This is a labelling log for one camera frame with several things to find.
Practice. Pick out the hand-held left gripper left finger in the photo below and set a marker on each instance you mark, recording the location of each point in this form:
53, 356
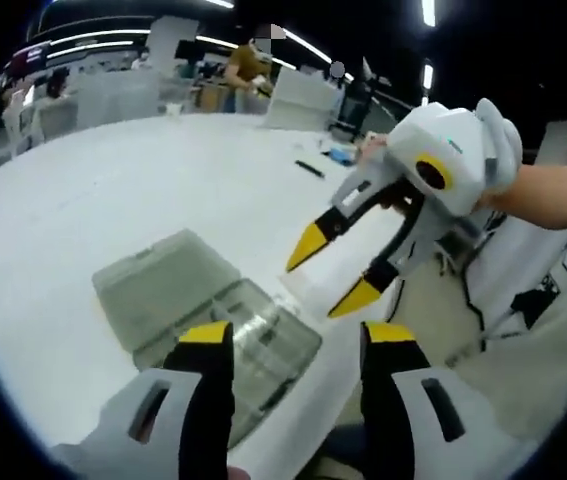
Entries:
203, 400

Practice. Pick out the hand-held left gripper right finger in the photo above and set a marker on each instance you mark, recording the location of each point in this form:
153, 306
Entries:
388, 400

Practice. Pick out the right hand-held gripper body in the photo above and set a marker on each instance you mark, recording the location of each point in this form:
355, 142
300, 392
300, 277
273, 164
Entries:
458, 145

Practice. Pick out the transparent dual guide fixture box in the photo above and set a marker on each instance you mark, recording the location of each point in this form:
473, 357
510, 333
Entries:
163, 280

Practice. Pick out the person's left hand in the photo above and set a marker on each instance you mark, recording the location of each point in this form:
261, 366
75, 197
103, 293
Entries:
241, 474

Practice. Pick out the black marker pen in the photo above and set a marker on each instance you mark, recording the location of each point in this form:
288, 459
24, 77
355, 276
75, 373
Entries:
309, 169

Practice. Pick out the blue cloth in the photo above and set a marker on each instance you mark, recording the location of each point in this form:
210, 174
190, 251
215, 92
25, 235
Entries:
342, 156

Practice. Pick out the ceiling light strips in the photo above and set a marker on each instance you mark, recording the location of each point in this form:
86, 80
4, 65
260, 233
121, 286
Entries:
429, 12

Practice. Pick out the white box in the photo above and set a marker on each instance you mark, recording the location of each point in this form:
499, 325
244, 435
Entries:
303, 100

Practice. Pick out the brown cabinet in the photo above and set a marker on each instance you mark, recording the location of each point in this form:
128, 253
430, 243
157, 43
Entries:
210, 99

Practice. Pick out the small white cup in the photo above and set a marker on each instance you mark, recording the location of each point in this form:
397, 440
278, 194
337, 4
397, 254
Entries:
173, 108

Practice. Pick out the stack of translucent storage bins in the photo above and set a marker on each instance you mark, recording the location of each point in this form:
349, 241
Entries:
118, 95

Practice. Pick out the red display screen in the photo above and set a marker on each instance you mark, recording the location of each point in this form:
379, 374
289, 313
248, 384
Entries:
28, 55

